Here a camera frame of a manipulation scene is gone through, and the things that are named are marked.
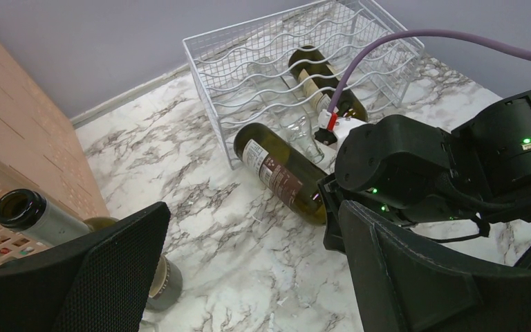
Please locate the green wine bottle white label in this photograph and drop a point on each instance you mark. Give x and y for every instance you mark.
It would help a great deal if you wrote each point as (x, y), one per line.
(319, 79)

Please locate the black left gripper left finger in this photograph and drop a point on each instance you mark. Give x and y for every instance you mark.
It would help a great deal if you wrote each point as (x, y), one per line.
(51, 291)

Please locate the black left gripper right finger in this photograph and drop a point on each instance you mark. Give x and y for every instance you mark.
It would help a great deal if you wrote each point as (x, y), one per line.
(405, 282)

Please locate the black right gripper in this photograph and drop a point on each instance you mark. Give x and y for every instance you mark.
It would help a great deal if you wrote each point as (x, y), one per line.
(391, 168)

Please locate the green bottle grey foil neck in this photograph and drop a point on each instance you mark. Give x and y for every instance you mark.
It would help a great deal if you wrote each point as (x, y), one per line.
(130, 250)

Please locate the pink plastic organizer basket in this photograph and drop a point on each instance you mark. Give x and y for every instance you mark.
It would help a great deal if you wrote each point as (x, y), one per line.
(40, 151)

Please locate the green bottle dark red label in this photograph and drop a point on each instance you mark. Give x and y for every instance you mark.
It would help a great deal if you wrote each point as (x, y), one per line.
(290, 176)

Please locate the clear glass wine bottle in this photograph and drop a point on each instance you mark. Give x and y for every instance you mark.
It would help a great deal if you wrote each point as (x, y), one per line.
(293, 119)

